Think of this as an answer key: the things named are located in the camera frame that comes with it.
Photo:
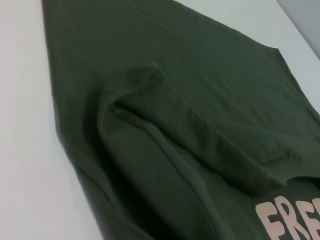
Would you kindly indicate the dark green t-shirt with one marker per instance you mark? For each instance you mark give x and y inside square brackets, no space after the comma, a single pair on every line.
[175,112]

